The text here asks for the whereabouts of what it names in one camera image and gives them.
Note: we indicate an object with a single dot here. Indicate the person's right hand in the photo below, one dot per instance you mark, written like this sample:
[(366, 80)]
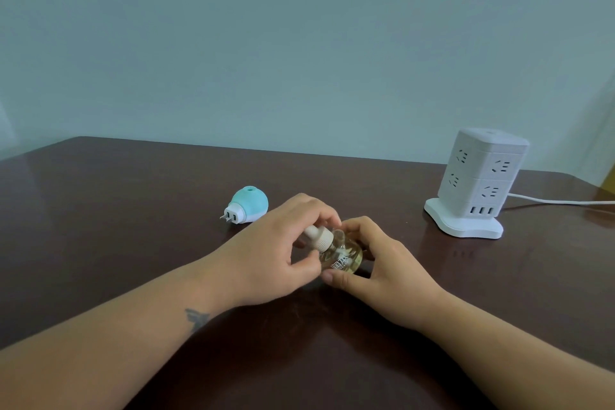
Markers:
[(389, 280)]

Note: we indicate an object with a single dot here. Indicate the person's left hand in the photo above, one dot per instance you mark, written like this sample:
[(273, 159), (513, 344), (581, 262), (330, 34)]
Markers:
[(259, 263)]

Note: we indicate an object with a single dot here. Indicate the person's right thumb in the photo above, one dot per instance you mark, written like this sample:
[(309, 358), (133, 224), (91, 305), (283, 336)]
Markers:
[(343, 278)]

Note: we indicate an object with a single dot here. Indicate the person's left thumb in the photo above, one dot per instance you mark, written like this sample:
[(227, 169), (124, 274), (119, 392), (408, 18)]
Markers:
[(305, 265)]

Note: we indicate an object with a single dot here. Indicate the clear liquid refill bottle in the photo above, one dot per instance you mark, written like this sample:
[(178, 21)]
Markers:
[(338, 253)]

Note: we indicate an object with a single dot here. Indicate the person's left forearm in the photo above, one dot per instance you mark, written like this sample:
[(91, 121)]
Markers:
[(105, 333)]

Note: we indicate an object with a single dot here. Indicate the person's right forearm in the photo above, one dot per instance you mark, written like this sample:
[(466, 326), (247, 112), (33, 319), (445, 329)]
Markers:
[(519, 352)]

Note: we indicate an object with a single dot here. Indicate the teal plug-in vaporizer heater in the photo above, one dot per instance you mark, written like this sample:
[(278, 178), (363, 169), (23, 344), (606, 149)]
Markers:
[(245, 205)]

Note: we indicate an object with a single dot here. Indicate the white tower power strip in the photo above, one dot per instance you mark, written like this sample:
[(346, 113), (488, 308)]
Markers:
[(475, 184)]

